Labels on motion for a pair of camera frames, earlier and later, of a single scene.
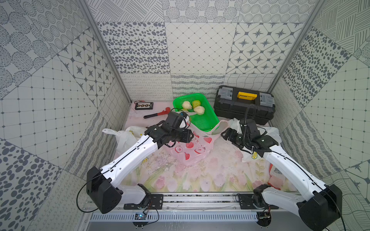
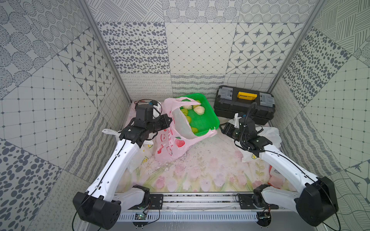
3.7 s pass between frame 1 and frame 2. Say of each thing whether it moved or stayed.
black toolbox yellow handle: stayed
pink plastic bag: moved
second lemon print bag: stayed
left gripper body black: moved
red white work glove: stayed
